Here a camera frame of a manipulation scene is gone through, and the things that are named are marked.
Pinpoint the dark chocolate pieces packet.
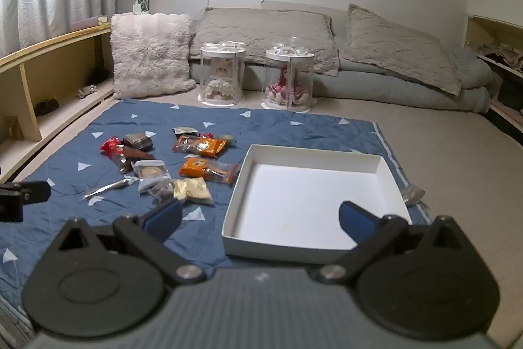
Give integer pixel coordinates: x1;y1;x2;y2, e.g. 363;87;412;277
149;179;176;205

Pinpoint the clear case with pink doll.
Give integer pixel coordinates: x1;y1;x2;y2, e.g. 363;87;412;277
260;37;315;112

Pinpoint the white doll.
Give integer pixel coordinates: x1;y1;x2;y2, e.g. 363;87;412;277
204;61;238;101

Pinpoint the grey quilted pillow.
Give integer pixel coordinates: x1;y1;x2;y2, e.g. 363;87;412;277
189;7;341;77
341;3;463;96

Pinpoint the grey folded duvet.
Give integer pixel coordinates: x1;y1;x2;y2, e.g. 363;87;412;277
188;45;502;113

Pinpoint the blue triangle print blanket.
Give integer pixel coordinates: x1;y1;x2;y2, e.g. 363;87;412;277
0;97;430;349

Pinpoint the wooden wall shelf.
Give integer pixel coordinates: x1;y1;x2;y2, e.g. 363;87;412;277
466;14;523;138

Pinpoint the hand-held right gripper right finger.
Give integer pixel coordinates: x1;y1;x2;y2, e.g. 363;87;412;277
318;201;466;285

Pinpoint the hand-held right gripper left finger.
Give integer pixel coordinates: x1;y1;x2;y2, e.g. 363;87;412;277
57;200;207;285

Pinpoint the clear round cookie packet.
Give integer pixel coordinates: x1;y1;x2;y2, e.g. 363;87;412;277
133;160;171;193

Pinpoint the wooden side shelf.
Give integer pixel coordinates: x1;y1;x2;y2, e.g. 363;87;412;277
0;20;116;186

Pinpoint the pile of clothes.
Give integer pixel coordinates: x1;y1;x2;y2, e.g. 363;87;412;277
470;40;523;72

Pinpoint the clear case with white doll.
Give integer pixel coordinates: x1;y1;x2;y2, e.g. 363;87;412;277
198;40;247;107

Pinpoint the pale yellow candy packet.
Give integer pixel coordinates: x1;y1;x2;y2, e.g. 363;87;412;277
173;177;214;205

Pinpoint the small beige figurine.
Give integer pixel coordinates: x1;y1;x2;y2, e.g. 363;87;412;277
76;84;99;100

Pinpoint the silver stick packet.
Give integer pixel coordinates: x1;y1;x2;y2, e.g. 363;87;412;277
83;176;140;203

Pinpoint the pink book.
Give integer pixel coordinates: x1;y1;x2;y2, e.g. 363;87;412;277
71;16;112;31

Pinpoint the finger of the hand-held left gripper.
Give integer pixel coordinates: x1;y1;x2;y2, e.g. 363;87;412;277
18;181;52;206

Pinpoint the small dark box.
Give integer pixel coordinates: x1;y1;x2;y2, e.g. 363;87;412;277
35;98;58;117

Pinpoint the white cardboard box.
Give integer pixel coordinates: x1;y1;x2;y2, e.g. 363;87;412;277
221;144;411;265

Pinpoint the fluffy white pillow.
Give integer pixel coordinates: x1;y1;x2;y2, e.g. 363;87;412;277
110;12;197;100

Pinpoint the clear plastic wrapper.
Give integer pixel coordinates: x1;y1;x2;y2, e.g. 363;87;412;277
402;185;426;207

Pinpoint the dark brownie packet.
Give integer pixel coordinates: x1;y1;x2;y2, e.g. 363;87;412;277
123;133;154;152

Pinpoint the grey curtain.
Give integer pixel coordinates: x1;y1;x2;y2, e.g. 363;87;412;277
0;0;119;58

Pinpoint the orange and brown snack packet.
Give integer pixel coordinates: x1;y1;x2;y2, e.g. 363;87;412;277
172;134;228;159

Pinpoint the pink doll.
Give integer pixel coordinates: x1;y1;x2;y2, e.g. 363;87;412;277
265;67;308;105

